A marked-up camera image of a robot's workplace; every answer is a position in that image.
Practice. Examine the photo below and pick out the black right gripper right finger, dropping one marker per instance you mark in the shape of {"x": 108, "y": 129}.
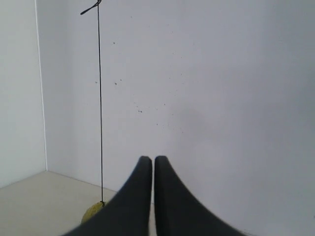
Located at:
{"x": 178, "y": 212}

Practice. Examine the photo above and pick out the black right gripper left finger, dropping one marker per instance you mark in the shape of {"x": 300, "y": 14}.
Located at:
{"x": 128, "y": 212}

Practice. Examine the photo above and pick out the yellow tennis ball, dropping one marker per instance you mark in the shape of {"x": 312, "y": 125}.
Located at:
{"x": 93, "y": 210}

